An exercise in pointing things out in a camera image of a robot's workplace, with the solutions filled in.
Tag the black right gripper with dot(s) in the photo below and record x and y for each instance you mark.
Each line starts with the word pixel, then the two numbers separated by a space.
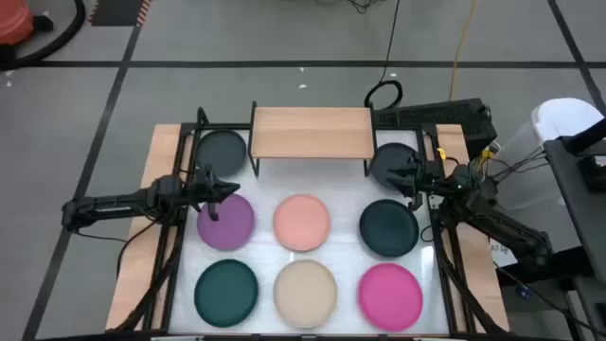
pixel 426 179

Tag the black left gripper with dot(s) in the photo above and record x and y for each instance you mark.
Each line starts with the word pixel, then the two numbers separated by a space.
pixel 201 192

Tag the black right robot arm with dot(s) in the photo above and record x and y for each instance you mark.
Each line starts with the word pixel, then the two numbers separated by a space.
pixel 506 229

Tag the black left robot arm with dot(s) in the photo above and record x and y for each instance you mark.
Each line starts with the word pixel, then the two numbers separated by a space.
pixel 109 206

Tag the wooden shelf with black legs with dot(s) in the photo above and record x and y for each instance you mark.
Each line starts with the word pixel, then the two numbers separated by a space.
pixel 312 132

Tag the black plate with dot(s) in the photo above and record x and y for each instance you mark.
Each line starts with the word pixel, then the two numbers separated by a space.
pixel 381 163

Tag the dark grey plate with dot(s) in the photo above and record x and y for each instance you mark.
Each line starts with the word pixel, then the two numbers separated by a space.
pixel 221 150

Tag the purple plate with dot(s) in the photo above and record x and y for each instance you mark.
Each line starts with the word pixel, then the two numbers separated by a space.
pixel 234 225

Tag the dark teal plate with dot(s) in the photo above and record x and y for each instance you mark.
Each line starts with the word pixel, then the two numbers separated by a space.
pixel 388 228

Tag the white table cover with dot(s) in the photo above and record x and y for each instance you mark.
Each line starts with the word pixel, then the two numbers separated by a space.
pixel 345 189

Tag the black computer box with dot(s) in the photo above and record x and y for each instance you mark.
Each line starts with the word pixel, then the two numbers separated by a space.
pixel 445 116

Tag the salmon pink plate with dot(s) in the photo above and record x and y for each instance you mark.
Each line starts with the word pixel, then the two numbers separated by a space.
pixel 301 222

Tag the green plate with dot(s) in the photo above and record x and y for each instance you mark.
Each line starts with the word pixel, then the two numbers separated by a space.
pixel 226 293

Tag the magenta pink plate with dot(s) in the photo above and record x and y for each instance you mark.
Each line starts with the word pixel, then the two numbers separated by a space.
pixel 390 297

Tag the white paper label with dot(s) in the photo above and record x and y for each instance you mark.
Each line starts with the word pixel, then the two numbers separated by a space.
pixel 503 251

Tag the beige plate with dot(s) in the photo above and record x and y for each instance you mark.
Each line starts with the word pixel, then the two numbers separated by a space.
pixel 305 293

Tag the white rounded chair back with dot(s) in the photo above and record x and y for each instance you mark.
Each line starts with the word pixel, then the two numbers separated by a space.
pixel 561 118

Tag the black side stand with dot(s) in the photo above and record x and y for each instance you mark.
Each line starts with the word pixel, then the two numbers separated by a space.
pixel 575 199

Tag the black mat with striped edge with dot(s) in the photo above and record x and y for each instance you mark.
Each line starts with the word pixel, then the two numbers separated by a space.
pixel 116 12

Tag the orange vacuum cleaner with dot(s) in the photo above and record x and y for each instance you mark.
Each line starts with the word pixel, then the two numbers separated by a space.
pixel 13 21

